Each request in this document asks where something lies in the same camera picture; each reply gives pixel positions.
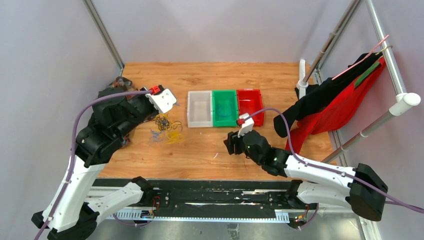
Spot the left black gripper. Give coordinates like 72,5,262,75
115,85,158,139

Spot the cable bundle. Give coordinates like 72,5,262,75
149,113,186,146

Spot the blue cable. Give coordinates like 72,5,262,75
216,99,234,119

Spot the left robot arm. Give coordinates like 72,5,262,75
31,85,177,240

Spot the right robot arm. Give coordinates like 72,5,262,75
223,130,388,222

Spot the plaid cloth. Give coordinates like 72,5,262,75
107,76,139,148

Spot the green plastic bin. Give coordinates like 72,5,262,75
212,90,239,127

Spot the red plastic bin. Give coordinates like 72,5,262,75
236,89,264,116

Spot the white plastic bin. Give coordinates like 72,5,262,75
186,90,213,128

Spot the red garment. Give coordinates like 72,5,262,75
284,56,387,154

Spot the metal clothes rack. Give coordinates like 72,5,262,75
296,0,421,165

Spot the pink hanger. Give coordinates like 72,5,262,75
331,34,390,81

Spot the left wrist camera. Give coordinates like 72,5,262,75
146,88,177,114

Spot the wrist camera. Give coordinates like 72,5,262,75
146,88,177,114
236,113,255,138

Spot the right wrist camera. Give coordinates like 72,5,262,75
236,113,255,138

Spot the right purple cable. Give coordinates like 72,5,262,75
236,107,424,215

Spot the purple cable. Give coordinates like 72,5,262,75
236,107,424,215
33,84,165,240

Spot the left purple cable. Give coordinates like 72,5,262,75
33,84,165,240

